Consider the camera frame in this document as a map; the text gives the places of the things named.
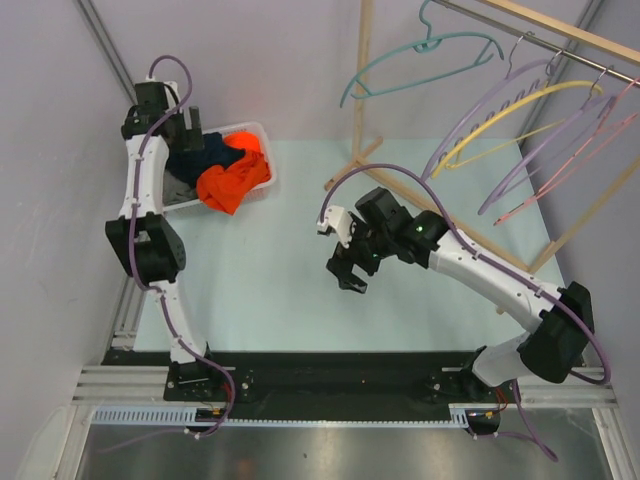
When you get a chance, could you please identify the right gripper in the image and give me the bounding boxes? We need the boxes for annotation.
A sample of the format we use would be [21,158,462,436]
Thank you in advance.
[327,212,394,293]

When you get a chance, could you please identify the white plastic laundry basket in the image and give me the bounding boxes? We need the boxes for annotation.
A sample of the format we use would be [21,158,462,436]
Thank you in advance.
[165,122,277,210]

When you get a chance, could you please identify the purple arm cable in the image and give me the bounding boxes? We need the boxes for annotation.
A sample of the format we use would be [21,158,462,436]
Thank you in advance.
[321,164,612,462]
[97,55,236,454]

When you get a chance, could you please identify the white slotted cable duct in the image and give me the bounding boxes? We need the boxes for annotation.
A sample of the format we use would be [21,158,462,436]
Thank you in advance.
[92,403,474,427]

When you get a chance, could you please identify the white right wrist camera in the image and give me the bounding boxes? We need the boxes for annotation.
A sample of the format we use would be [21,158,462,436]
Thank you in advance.
[317,205,356,249]

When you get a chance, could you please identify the orange garment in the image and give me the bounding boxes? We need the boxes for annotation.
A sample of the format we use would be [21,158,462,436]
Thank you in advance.
[196,132,273,215]

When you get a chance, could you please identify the grey garment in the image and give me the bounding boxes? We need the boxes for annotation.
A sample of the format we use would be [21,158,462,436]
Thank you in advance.
[162,171,198,206]

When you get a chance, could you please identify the wooden clothes rack frame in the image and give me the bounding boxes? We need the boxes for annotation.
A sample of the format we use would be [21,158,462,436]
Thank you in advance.
[324,1,639,273]

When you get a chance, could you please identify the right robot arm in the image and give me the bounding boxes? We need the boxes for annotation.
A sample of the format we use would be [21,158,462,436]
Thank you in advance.
[317,187,594,401]

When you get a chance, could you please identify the aluminium frame rail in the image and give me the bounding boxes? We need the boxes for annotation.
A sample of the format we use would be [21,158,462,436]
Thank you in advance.
[72,280,169,406]

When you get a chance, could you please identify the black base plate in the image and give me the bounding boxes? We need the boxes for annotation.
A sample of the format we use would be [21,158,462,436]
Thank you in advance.
[101,348,521,436]

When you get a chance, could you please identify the pink plastic hanger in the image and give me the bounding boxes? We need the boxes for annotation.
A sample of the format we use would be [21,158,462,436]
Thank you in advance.
[494,77,639,226]

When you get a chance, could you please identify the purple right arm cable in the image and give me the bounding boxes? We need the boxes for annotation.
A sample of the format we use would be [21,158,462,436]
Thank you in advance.
[321,164,612,462]

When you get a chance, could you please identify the teal plastic hanger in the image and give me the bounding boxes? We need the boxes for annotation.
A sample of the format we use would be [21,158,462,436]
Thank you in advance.
[339,1,506,106]

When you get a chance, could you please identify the lilac plain hanger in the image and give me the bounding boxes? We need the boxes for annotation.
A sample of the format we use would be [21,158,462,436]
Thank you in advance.
[478,67,619,215]

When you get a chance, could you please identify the metal hanging rod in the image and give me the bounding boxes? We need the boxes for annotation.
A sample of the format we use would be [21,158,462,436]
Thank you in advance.
[436,1,639,83]

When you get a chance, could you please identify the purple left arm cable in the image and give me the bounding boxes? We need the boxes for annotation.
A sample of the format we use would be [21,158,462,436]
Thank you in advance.
[97,55,236,454]

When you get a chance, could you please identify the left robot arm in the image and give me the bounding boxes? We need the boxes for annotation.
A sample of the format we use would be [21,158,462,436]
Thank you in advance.
[105,79,232,401]

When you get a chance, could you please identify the navy blue shorts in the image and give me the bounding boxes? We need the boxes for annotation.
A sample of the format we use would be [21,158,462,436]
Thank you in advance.
[165,132,246,188]

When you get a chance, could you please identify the yellow plastic hanger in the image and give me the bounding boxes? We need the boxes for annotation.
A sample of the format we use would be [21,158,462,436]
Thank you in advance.
[422,59,592,180]

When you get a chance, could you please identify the lilac notched hanger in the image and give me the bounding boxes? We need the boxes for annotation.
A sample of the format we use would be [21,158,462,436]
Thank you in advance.
[421,30,556,182]

